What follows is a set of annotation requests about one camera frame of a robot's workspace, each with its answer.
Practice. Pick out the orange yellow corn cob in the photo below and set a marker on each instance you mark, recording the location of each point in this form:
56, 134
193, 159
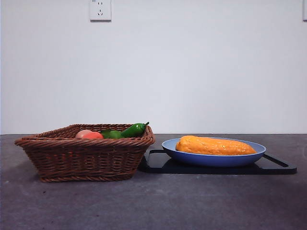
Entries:
216, 146

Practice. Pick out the black cutting board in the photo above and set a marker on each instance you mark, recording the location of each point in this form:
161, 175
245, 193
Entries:
239, 170

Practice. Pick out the green bell pepper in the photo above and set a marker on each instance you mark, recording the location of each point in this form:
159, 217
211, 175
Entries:
112, 134

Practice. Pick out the green chili pepper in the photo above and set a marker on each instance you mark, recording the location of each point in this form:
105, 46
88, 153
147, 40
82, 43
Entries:
133, 130

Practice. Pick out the white wall socket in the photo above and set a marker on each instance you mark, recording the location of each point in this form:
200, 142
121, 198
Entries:
100, 10

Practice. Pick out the blue round plate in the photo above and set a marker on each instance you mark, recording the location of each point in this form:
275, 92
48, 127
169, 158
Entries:
211, 161

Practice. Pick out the brown wicker basket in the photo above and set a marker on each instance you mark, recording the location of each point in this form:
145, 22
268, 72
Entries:
81, 160

